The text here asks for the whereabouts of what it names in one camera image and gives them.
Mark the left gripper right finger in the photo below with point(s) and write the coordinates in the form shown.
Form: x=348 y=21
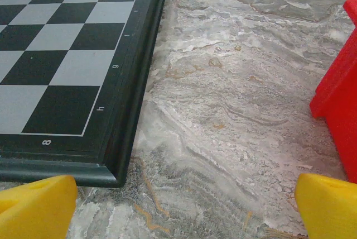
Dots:
x=329 y=211

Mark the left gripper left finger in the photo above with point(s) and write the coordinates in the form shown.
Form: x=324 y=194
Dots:
x=36 y=208

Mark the red three-compartment bin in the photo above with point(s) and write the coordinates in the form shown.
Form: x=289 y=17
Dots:
x=340 y=82

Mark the black and grey chessboard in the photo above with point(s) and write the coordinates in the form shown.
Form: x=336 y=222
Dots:
x=55 y=54

